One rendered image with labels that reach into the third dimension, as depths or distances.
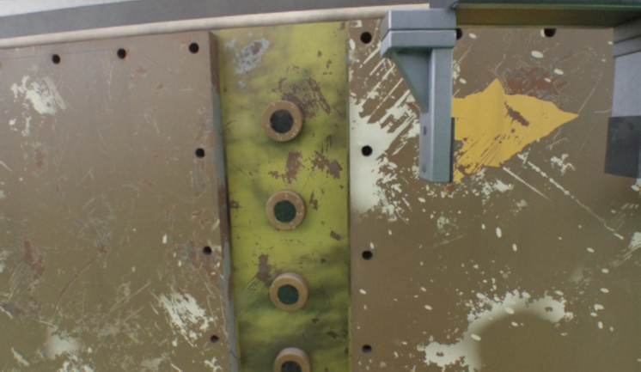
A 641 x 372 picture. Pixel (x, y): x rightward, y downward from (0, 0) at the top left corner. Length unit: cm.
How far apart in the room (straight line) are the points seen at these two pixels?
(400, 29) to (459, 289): 33
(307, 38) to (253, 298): 36
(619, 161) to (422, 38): 16
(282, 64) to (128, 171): 25
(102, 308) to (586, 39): 71
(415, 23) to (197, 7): 42
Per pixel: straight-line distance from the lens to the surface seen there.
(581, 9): 25
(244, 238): 47
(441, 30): 21
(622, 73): 30
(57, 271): 63
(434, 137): 21
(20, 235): 65
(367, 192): 40
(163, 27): 52
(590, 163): 47
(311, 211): 44
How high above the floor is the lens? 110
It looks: 7 degrees down
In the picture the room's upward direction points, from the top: 1 degrees counter-clockwise
